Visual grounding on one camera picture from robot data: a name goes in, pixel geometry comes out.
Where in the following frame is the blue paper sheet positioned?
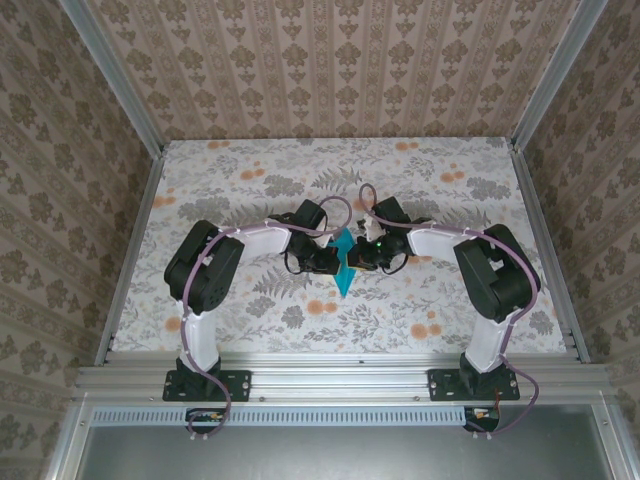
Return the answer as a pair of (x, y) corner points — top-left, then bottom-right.
(327, 227), (359, 299)

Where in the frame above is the aluminium cross beam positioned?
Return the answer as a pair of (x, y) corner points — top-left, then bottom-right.
(74, 349), (612, 404)

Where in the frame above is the grey metal panel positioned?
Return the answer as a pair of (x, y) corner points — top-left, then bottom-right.
(74, 424), (619, 480)

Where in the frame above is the small circuit board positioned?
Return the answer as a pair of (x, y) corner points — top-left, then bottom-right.
(463, 405), (502, 434)
(185, 407), (227, 435)

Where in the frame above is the slotted grey cable duct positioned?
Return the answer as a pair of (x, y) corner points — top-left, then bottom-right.
(92, 405), (469, 427)

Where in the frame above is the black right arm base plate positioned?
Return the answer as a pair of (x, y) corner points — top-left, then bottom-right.
(427, 368), (521, 403)

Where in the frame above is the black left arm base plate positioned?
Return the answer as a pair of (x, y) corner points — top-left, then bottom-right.
(162, 368), (252, 403)

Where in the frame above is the aluminium side rail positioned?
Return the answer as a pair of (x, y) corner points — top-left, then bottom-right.
(508, 144), (592, 365)
(93, 147), (169, 366)

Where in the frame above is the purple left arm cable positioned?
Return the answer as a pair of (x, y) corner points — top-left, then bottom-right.
(179, 194), (352, 444)

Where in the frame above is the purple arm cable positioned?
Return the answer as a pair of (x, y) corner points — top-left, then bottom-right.
(179, 194), (352, 444)
(359, 182), (545, 441)

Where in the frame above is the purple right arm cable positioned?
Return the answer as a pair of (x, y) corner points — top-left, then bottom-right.
(359, 182), (545, 441)

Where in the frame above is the aluminium corner post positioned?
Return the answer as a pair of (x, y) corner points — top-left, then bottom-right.
(62, 0), (169, 159)
(508, 0), (610, 152)

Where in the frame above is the aluminium frame bar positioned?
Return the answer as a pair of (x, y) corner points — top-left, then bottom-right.
(43, 399), (95, 480)
(597, 394), (640, 480)

